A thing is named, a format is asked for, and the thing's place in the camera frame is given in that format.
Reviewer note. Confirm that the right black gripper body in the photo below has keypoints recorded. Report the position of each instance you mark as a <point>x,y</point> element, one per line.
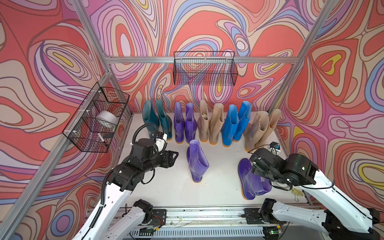
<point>266,174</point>

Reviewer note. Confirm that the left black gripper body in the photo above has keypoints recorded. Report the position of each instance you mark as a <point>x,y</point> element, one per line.
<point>163,160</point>

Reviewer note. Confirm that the beige boot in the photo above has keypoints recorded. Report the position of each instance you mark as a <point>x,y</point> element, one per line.
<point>257,132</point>
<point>273,119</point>
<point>203,122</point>
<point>216,123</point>

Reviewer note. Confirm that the blue boot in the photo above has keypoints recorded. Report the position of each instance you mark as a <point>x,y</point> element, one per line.
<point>244,115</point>
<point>230,126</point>

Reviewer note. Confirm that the teal boot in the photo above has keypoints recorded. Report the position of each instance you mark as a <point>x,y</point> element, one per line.
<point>165,120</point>
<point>149,115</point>

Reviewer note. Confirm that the dark purple boot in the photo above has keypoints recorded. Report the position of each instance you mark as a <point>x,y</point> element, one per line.
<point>191,123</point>
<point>179,123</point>

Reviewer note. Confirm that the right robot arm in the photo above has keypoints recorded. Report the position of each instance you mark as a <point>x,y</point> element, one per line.
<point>342,219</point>

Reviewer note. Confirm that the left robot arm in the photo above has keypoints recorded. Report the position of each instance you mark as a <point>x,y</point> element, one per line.
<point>117,188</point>

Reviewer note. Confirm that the white marker in basket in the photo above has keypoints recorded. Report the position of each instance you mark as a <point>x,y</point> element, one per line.
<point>106,138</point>

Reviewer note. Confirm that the yellow binder clip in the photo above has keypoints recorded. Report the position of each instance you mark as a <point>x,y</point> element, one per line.
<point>297,193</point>

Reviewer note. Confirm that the white tape roll in basket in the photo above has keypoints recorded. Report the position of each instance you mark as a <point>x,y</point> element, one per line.
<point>107,119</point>

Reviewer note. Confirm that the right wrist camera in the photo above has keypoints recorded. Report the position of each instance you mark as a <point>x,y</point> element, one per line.
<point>275,148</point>

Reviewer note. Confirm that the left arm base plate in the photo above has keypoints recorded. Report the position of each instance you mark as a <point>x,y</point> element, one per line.
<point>157,218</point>

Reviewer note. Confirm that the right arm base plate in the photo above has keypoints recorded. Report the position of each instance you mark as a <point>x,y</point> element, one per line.
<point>260,216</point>

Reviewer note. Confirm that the black wire basket left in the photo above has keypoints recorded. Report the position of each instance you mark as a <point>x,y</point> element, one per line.
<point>82,129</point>

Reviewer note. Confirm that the black wire basket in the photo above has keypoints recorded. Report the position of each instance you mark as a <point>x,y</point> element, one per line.
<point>82,129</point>
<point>205,68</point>

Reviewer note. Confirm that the black wire basket back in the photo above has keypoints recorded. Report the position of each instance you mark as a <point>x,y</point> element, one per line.
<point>205,68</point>

